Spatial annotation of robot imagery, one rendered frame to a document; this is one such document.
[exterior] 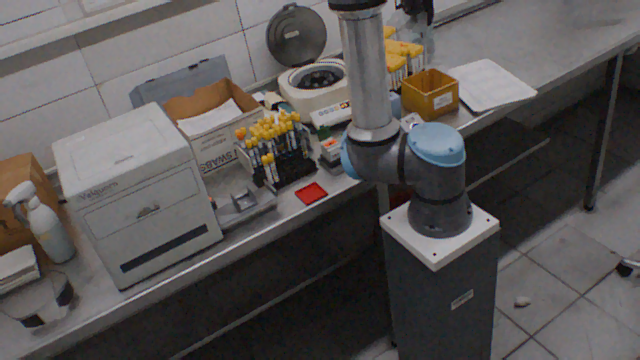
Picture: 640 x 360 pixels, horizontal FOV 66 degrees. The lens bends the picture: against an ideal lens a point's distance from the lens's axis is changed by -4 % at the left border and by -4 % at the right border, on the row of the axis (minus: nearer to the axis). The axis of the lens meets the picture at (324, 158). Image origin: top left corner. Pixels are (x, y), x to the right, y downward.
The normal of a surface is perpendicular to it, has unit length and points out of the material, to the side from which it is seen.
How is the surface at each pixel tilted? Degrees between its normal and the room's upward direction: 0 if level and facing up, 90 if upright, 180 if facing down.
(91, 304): 0
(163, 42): 90
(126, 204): 90
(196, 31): 90
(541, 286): 0
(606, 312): 0
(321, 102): 90
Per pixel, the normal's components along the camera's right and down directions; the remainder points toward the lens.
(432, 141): -0.04, -0.80
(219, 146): 0.48, 0.40
